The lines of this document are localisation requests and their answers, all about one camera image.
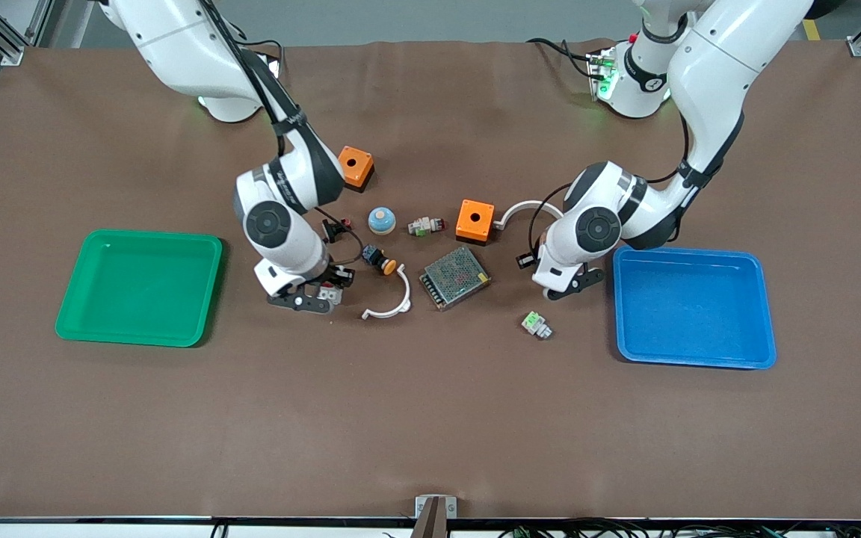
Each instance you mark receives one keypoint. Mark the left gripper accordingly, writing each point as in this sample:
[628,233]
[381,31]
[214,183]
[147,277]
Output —
[519,260]

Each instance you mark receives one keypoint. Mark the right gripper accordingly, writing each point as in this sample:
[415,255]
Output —
[338,275]

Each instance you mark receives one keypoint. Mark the white circuit breaker red lever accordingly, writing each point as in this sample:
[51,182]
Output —
[330,294]

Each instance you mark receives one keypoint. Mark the small green white connector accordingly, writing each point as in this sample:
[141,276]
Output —
[536,324]

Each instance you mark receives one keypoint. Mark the yellow push button black body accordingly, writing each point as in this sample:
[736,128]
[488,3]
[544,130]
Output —
[377,258]

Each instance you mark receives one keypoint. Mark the small white curved clamp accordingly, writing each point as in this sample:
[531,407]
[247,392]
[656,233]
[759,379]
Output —
[403,295]

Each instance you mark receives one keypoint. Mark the blue dome button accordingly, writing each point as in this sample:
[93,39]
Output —
[382,220]

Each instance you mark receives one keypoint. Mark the large white curved clamp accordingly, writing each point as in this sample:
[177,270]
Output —
[514,208]

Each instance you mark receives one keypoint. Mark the blue plastic tray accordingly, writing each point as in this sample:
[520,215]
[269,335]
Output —
[692,310]

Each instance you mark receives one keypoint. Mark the orange button box centre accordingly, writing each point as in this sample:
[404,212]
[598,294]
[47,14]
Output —
[474,219]

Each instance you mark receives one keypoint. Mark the orange button box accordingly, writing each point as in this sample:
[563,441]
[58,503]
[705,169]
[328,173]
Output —
[474,219]
[353,166]

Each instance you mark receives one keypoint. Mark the metal mesh power supply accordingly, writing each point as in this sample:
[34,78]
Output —
[454,278]

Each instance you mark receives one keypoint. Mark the orange button box upper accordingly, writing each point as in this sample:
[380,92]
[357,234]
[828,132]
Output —
[353,166]

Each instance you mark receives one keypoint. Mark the brown table mat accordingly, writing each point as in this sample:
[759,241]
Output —
[430,418]

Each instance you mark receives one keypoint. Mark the green plastic tray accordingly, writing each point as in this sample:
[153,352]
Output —
[139,288]

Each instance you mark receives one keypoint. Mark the black and red switch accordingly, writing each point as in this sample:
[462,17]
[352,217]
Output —
[337,230]

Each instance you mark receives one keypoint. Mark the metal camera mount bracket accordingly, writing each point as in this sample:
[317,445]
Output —
[435,512]

